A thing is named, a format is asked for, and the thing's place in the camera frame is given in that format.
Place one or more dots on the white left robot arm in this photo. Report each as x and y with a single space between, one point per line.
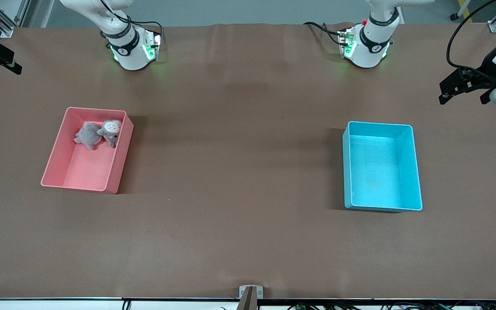
370 47

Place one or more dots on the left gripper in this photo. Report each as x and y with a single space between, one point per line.
486 69

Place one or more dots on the pink plastic box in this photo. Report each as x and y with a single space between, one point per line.
84 172

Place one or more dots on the blue plastic box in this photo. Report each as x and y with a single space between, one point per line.
381 172

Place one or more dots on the grey plush toy white belly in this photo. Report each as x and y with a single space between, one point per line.
111 129

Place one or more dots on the small metal bracket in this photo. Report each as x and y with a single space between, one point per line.
251 291

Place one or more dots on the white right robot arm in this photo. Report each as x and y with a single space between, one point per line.
131 51

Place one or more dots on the plain grey plush toy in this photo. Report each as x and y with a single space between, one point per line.
86 135

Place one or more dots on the brown table cover sheet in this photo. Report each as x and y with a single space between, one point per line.
248 215

